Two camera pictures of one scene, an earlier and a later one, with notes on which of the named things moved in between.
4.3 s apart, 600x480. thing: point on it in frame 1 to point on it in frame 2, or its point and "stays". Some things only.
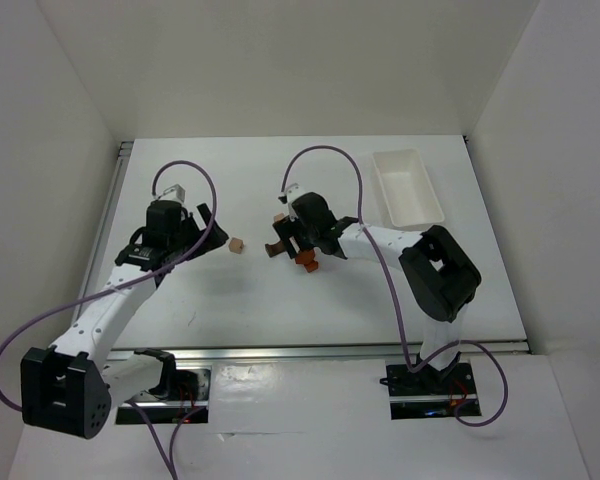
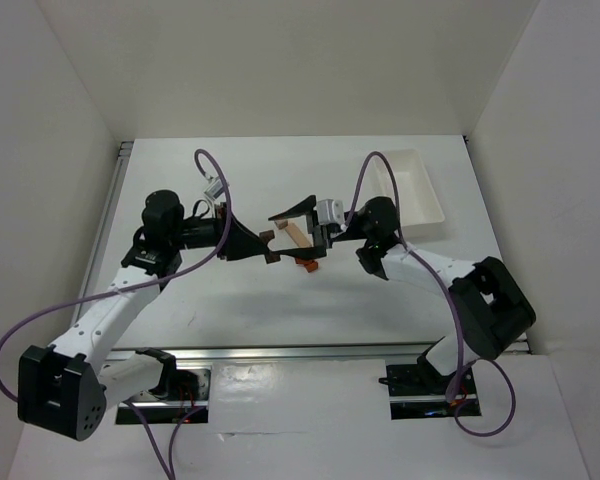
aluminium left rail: [90, 272] stays
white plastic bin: [405, 191] stays
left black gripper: [198, 232] to [228, 236]
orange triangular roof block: [311, 267] stays
